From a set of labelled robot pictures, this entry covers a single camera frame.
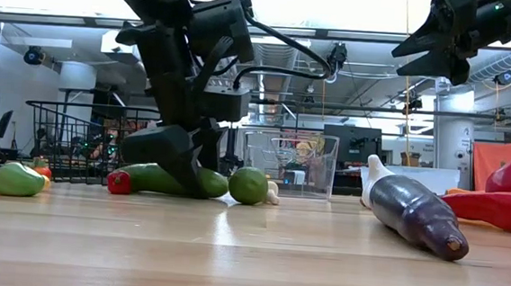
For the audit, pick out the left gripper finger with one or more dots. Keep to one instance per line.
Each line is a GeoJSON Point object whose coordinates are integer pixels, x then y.
{"type": "Point", "coordinates": [160, 147]}
{"type": "Point", "coordinates": [208, 144]}

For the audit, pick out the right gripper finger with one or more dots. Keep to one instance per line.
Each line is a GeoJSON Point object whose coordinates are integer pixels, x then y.
{"type": "Point", "coordinates": [429, 38]}
{"type": "Point", "coordinates": [446, 64]}

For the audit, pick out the green cucumber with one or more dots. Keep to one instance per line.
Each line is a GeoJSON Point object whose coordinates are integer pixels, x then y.
{"type": "Point", "coordinates": [145, 178]}

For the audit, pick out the green lime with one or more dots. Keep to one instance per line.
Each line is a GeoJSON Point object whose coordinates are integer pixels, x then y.
{"type": "Point", "coordinates": [248, 186]}

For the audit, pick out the orange carrot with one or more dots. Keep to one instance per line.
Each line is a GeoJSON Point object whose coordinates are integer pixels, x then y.
{"type": "Point", "coordinates": [457, 192]}

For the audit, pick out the small green pepper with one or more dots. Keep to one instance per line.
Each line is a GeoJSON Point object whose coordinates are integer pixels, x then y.
{"type": "Point", "coordinates": [18, 180]}

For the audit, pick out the purple eggplant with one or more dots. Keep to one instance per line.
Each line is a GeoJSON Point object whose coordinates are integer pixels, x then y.
{"type": "Point", "coordinates": [413, 212]}

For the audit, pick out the long red pepper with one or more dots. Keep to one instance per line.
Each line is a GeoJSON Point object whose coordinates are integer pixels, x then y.
{"type": "Point", "coordinates": [498, 212]}

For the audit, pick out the black equipment stand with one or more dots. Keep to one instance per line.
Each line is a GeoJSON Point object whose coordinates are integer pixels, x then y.
{"type": "Point", "coordinates": [230, 159]}

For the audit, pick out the white cylindrical column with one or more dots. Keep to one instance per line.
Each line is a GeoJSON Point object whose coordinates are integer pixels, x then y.
{"type": "Point", "coordinates": [455, 130]}

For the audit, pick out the white round pillar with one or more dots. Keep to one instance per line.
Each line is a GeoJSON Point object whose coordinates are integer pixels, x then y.
{"type": "Point", "coordinates": [77, 76]}

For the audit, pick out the brown cardboard box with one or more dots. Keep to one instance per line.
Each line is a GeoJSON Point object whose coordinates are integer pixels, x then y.
{"type": "Point", "coordinates": [410, 159]}

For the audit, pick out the orange cloth partition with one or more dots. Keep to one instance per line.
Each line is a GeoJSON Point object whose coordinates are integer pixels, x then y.
{"type": "Point", "coordinates": [481, 163]}

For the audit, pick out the shallow clear plastic container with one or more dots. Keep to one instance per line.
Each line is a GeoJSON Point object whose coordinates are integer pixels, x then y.
{"type": "Point", "coordinates": [424, 179]}

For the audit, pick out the tall clear plastic bin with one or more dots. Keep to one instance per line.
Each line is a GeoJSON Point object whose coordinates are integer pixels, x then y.
{"type": "Point", "coordinates": [320, 183]}

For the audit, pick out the white ceiling light bar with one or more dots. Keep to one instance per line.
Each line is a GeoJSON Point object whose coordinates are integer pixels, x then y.
{"type": "Point", "coordinates": [285, 42]}

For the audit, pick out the black background monitor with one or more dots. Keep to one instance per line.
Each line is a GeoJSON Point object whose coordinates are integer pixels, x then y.
{"type": "Point", "coordinates": [350, 143]}

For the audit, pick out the grey overhead crossbeam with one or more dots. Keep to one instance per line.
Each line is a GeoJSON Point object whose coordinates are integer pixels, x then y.
{"type": "Point", "coordinates": [43, 16]}

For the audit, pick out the black monitor on stand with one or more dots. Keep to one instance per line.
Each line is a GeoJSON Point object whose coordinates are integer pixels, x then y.
{"type": "Point", "coordinates": [4, 123]}

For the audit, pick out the silver spiral duct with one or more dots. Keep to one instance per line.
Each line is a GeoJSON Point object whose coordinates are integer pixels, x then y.
{"type": "Point", "coordinates": [509, 64]}

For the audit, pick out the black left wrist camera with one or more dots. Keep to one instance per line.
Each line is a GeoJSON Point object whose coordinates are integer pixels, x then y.
{"type": "Point", "coordinates": [220, 28]}

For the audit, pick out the black horizontal rail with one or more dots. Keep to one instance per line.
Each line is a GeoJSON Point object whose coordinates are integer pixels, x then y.
{"type": "Point", "coordinates": [375, 109]}

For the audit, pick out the black overhead camera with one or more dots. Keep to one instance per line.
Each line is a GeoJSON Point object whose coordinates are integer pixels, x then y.
{"type": "Point", "coordinates": [337, 56]}

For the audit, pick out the grey ceiling duct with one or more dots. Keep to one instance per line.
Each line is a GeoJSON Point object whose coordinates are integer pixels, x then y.
{"type": "Point", "coordinates": [275, 56]}

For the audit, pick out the black aluminium table frame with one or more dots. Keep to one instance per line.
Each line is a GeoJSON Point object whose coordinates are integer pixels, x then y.
{"type": "Point", "coordinates": [347, 191]}

